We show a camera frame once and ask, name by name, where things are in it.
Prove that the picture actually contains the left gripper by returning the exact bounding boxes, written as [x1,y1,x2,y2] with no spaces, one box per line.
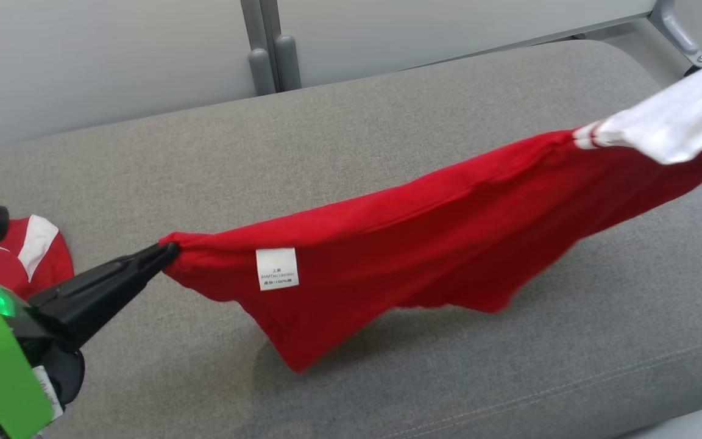
[0,241,180,409]

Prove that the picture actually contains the grey fabric sofa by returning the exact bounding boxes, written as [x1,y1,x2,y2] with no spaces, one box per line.
[0,38,702,439]

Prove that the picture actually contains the grey metal partition leg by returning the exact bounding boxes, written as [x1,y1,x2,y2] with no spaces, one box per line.
[648,0,702,77]

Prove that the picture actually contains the short grey post foot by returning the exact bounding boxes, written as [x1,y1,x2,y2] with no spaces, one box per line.
[248,47,276,98]

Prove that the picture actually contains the tall grey post foot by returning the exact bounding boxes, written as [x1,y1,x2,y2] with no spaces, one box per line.
[274,34,302,93]

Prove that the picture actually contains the grey partition post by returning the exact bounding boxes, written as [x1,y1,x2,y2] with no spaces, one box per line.
[240,0,282,95]

